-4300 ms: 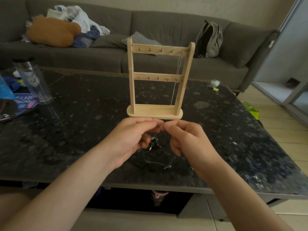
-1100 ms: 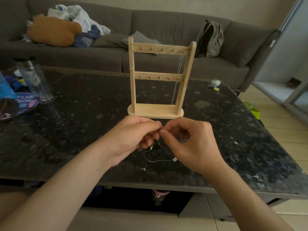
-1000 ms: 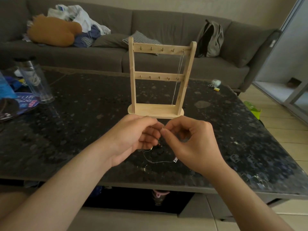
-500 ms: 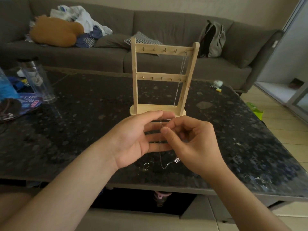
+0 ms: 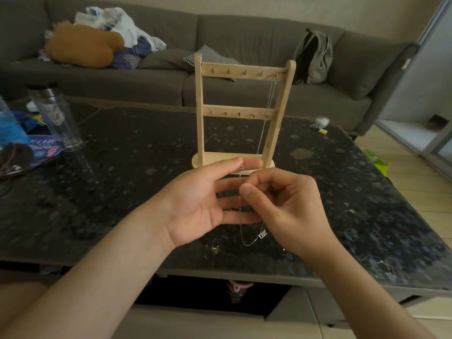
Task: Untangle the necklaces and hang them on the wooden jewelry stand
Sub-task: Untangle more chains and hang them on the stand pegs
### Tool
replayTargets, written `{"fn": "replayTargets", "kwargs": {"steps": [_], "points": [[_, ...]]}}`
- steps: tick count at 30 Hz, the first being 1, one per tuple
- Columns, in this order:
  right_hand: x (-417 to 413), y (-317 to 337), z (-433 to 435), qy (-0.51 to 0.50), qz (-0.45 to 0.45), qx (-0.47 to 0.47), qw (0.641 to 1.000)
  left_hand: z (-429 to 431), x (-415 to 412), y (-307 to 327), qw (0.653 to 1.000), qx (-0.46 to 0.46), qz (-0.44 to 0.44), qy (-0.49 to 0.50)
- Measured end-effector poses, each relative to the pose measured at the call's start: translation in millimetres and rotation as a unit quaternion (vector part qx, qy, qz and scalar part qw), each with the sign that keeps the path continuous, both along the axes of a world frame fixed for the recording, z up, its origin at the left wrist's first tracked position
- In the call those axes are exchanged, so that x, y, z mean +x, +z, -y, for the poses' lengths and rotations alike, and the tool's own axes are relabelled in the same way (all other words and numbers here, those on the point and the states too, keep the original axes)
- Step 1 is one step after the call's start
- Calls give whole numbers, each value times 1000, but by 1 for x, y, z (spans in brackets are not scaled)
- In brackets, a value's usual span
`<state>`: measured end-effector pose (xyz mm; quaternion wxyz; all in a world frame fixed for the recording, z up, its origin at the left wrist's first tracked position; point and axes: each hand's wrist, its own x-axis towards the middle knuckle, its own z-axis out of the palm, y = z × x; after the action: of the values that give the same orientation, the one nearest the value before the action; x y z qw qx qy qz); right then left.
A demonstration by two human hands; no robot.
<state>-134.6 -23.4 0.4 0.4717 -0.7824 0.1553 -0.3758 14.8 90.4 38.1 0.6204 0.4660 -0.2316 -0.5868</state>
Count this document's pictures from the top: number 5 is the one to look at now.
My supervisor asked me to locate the person's right hand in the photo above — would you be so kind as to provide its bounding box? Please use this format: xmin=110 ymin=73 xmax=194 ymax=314
xmin=239 ymin=168 xmax=341 ymax=262

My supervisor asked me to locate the person's left hand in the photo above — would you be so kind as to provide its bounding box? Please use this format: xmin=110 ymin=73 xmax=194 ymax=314
xmin=148 ymin=157 xmax=264 ymax=250

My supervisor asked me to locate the silver pendant necklace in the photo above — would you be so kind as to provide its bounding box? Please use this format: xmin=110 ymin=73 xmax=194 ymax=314
xmin=226 ymin=165 xmax=268 ymax=248

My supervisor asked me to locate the silver chain necklace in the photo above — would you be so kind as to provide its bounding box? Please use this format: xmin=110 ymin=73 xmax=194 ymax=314
xmin=256 ymin=73 xmax=278 ymax=157

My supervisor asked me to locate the wooden jewelry stand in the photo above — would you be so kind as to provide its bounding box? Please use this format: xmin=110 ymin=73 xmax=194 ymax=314
xmin=192 ymin=53 xmax=297 ymax=173

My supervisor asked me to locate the person's right forearm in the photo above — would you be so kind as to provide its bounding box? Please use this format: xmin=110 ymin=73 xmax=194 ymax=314
xmin=307 ymin=240 xmax=438 ymax=339

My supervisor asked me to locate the person's left forearm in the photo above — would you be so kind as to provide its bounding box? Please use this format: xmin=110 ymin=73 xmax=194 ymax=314
xmin=0 ymin=204 xmax=177 ymax=339

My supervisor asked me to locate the person's bare leg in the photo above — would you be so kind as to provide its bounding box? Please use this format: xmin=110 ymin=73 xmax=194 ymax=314
xmin=0 ymin=281 xmax=48 ymax=329

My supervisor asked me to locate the pink item under table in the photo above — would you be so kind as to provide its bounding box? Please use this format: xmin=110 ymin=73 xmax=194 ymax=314
xmin=226 ymin=280 xmax=254 ymax=304

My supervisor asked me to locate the green bag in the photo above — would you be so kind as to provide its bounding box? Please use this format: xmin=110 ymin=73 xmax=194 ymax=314
xmin=363 ymin=149 xmax=390 ymax=177

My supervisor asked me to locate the grey flat cushion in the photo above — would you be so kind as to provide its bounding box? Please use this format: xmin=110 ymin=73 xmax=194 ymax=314
xmin=139 ymin=49 xmax=193 ymax=70

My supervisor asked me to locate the checkered pillow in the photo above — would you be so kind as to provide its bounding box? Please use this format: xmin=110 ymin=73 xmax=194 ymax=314
xmin=183 ymin=45 xmax=241 ymax=82

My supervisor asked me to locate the grey backpack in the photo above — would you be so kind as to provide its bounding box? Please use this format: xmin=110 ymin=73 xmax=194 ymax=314
xmin=292 ymin=28 xmax=334 ymax=85

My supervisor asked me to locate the blue printed packet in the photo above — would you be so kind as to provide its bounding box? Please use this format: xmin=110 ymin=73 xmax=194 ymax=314
xmin=0 ymin=113 xmax=66 ymax=177

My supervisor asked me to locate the clear plastic tumbler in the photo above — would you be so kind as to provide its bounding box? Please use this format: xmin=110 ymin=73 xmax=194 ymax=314
xmin=27 ymin=82 xmax=85 ymax=152

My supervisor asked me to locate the dark shoe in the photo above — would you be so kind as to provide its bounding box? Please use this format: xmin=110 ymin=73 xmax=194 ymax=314
xmin=426 ymin=114 xmax=449 ymax=132

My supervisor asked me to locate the blue crumpled garment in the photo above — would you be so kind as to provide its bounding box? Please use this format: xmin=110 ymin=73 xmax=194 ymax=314
xmin=112 ymin=36 xmax=153 ymax=70

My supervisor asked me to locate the grey fabric sofa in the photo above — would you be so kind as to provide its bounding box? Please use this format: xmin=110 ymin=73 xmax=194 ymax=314
xmin=0 ymin=0 xmax=421 ymax=133

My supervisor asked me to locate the white crumpled garment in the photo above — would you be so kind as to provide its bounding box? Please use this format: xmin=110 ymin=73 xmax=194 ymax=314
xmin=74 ymin=7 xmax=167 ymax=53

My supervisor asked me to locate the brown plush toy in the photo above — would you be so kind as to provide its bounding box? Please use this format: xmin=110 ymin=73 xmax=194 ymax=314
xmin=45 ymin=21 xmax=125 ymax=69

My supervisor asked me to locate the blue plastic bottle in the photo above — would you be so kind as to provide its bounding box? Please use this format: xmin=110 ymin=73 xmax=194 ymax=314
xmin=0 ymin=95 xmax=31 ymax=147

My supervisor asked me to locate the sliding glass door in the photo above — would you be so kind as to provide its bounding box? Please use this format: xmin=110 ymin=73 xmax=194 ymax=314
xmin=376 ymin=0 xmax=452 ymax=180

